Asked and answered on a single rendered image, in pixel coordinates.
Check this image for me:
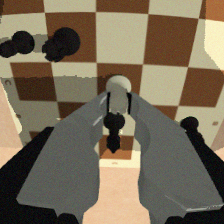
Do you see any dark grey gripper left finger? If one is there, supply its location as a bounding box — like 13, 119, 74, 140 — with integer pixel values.
0, 91, 111, 224

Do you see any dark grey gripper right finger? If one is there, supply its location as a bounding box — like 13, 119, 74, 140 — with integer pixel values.
126, 92, 224, 224

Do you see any brown and cream chessboard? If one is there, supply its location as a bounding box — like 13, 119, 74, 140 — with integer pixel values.
0, 0, 224, 168

